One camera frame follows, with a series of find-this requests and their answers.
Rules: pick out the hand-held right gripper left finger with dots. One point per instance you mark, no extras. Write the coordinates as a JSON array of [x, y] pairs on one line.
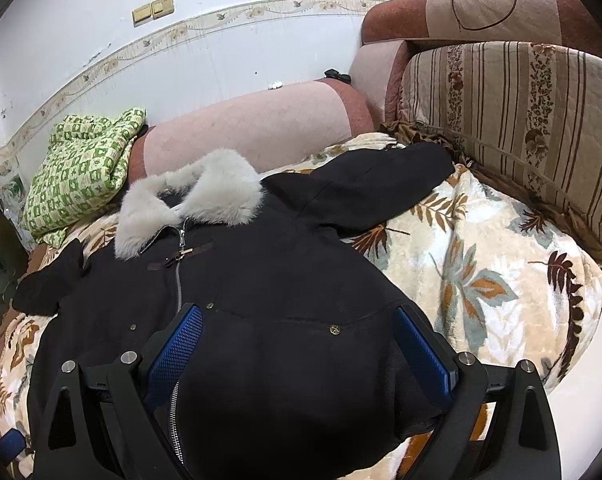
[[177, 347]]

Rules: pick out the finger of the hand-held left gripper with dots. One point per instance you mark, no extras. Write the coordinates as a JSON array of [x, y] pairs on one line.
[[11, 445]]

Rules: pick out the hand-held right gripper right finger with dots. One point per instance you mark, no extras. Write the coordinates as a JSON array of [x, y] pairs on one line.
[[423, 352]]

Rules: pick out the black coat with fur collar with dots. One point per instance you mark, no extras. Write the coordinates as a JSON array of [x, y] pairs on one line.
[[281, 270]]

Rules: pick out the cream leaf print blanket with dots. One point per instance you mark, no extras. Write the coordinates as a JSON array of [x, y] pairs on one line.
[[496, 260]]

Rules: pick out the green patterned quilt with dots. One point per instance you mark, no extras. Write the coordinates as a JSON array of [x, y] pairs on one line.
[[76, 175]]

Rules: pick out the brown patterned cloth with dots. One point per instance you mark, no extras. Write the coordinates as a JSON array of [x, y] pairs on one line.
[[416, 135]]

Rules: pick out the clear plastic bag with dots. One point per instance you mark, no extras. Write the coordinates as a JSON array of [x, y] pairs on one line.
[[11, 200]]

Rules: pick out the brown and pink sofa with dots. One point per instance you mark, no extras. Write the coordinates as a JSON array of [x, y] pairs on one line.
[[261, 125]]

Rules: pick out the striped floral cushion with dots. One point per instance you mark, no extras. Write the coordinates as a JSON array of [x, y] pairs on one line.
[[521, 125]]

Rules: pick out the small white object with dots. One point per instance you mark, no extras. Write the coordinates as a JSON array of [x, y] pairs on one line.
[[276, 85]]

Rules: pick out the small black object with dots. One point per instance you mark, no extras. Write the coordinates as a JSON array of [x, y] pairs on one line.
[[338, 76]]

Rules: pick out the beige wall switch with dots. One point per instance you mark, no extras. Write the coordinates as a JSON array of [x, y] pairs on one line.
[[163, 6], [142, 14]]

